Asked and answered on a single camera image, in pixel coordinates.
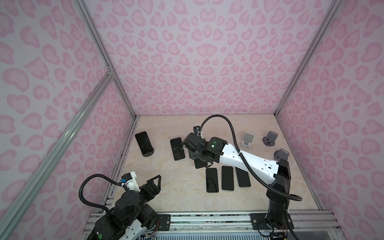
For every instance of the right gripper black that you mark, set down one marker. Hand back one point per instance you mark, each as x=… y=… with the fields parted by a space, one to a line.
x=191 y=153

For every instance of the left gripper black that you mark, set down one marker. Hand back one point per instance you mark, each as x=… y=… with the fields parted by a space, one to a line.
x=145 y=190

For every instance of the black phone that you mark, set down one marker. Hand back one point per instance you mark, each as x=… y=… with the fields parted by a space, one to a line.
x=200 y=164
x=212 y=183
x=177 y=149
x=227 y=178
x=143 y=140

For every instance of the grey phone stand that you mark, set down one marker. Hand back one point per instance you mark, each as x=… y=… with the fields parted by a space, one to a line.
x=270 y=139

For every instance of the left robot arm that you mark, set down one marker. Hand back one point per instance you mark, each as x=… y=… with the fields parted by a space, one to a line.
x=132 y=215

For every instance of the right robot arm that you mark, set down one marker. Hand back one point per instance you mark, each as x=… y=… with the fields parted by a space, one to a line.
x=273 y=175

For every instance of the white triangular phone stand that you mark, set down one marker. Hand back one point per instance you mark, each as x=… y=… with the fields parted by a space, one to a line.
x=247 y=140

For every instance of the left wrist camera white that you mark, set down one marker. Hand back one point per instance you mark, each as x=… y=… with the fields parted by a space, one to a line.
x=129 y=183

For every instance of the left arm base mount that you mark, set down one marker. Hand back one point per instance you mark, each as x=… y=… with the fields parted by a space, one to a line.
x=162 y=222

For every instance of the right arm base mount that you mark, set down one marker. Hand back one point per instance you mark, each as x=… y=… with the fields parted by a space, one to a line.
x=259 y=222

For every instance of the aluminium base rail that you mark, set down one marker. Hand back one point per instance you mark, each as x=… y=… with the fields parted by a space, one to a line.
x=236 y=225

